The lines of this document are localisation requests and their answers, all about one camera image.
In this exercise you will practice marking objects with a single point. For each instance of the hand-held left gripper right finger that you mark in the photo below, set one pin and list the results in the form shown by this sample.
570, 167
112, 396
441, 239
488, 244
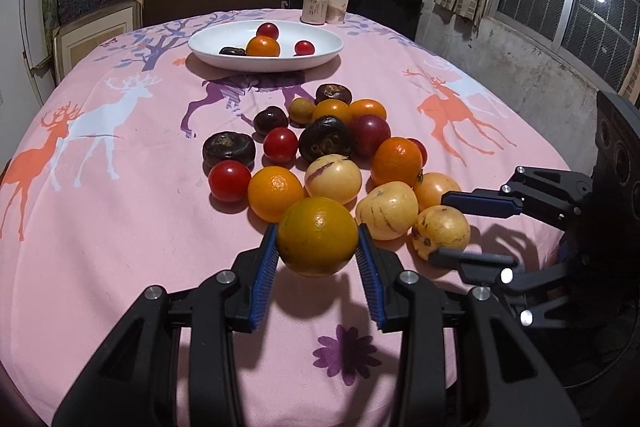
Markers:
372, 277

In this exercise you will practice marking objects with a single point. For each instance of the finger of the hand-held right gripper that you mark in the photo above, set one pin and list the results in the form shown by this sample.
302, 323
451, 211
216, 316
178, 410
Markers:
475, 264
480, 202

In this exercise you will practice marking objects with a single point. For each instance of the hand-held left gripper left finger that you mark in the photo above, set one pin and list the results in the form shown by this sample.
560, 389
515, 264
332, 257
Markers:
265, 277

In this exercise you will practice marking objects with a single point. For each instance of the yellow pepino melon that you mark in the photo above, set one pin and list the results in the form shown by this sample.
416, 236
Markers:
440, 231
333, 178
386, 210
436, 189

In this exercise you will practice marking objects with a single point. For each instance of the large yellow-orange orange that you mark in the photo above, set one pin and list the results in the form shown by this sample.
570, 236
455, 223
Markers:
316, 237

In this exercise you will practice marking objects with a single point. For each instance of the dark red plum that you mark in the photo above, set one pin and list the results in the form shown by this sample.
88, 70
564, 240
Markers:
370, 135

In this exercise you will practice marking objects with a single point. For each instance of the red cherry tomato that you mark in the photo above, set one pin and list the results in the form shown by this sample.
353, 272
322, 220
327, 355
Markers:
304, 48
267, 30
280, 144
229, 181
421, 149

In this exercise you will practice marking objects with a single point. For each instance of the small yellow-green fruit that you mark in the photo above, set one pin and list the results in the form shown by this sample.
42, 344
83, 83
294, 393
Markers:
301, 110

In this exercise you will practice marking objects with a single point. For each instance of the white oval plate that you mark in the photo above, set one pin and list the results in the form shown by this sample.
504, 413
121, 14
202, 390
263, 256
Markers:
215, 39

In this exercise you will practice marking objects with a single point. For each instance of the dark water chestnut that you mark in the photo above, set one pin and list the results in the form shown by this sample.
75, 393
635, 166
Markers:
325, 138
229, 149
232, 52

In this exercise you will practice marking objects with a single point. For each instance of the pink deer print tablecloth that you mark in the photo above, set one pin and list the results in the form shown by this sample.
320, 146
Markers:
125, 232

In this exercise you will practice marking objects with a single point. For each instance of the dark purple plum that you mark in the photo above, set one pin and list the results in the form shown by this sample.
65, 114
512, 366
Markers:
270, 120

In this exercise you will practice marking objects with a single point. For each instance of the dark brown mangosteen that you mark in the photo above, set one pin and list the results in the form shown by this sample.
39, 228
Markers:
332, 94

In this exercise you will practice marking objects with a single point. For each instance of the paper cup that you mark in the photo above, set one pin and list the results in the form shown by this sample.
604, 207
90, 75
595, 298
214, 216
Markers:
337, 8

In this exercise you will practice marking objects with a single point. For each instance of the beige drink can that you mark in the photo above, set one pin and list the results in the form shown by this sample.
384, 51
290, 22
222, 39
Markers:
315, 7

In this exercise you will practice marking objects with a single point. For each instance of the beige framed panel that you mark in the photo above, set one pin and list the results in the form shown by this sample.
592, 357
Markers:
95, 32

